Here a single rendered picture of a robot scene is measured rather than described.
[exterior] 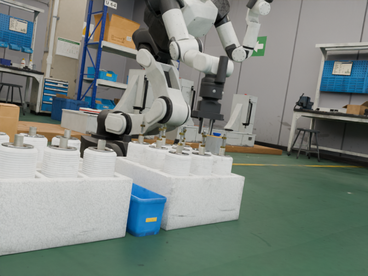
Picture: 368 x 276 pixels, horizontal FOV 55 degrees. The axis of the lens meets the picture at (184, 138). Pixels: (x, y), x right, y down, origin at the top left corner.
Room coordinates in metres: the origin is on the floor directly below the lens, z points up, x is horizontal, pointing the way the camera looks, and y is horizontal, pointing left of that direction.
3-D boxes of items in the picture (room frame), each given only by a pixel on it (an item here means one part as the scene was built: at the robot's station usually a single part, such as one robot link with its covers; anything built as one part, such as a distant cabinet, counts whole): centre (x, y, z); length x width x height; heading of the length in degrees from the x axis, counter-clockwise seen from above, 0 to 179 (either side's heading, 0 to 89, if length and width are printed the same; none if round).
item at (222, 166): (1.43, -0.16, 0.16); 0.10 x 0.10 x 0.18
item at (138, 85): (3.74, 0.80, 0.45); 0.82 x 0.57 x 0.74; 133
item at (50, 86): (6.63, 2.60, 0.34); 0.59 x 0.47 x 0.69; 43
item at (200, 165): (1.35, -0.08, 0.16); 0.10 x 0.10 x 0.18
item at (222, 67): (1.34, -0.09, 0.57); 0.11 x 0.11 x 0.11; 28
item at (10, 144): (0.89, 0.41, 0.25); 0.08 x 0.08 x 0.01
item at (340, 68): (5.95, -2.42, 1.54); 0.32 x 0.02 x 0.25; 43
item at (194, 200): (1.44, 0.01, 0.09); 0.39 x 0.39 x 0.18; 44
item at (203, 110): (1.35, -0.08, 0.45); 0.13 x 0.10 x 0.12; 101
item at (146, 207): (1.20, 0.16, 0.06); 0.30 x 0.11 x 0.12; 43
